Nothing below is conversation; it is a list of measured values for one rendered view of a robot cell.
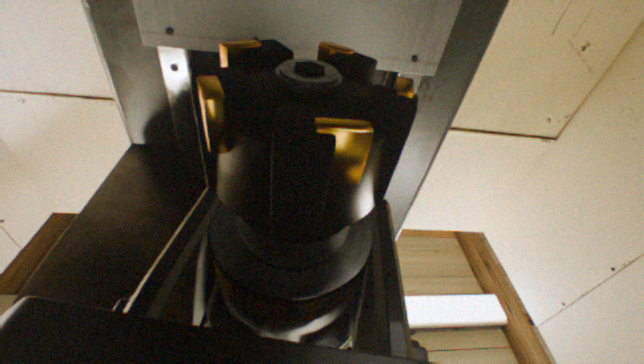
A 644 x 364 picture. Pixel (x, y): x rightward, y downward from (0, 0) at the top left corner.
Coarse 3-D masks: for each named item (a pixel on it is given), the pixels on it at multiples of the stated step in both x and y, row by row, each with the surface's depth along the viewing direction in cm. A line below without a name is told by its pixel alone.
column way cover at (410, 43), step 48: (144, 0) 40; (192, 0) 41; (240, 0) 41; (288, 0) 41; (336, 0) 42; (384, 0) 42; (432, 0) 42; (192, 48) 45; (384, 48) 47; (432, 48) 47
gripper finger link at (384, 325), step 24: (384, 216) 10; (384, 240) 9; (384, 264) 8; (360, 288) 10; (384, 288) 8; (360, 312) 9; (384, 312) 7; (360, 336) 8; (384, 336) 7; (408, 336) 7
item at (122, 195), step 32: (128, 160) 54; (160, 160) 56; (192, 160) 57; (96, 192) 48; (128, 192) 49; (160, 192) 50; (192, 192) 50; (96, 224) 43; (128, 224) 44; (160, 224) 45; (64, 256) 39; (96, 256) 39; (128, 256) 40; (32, 288) 35; (64, 288) 36; (96, 288) 36; (128, 288) 37
